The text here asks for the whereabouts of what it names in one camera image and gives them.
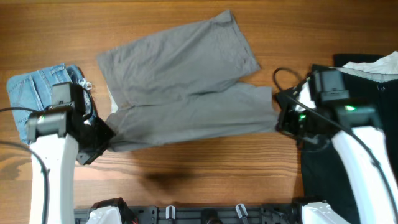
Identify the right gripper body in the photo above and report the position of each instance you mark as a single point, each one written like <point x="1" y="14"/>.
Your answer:
<point x="294" y="123"/>

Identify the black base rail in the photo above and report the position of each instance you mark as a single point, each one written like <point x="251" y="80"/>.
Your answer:
<point x="264" y="214"/>

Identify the grey shorts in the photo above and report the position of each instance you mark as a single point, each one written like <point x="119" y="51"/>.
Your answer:
<point x="184" y="84"/>

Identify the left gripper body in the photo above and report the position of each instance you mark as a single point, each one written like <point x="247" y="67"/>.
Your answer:
<point x="96" y="141"/>

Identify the white garment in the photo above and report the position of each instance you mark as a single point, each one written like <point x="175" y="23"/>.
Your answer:
<point x="382" y="70"/>

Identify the dark garment at back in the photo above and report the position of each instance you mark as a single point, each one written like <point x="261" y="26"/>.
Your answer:
<point x="342" y="59"/>

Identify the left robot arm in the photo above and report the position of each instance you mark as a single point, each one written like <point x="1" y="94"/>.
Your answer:
<point x="59" y="137"/>

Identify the folded blue denim shorts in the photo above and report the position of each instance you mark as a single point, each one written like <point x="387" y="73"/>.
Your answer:
<point x="32" y="91"/>

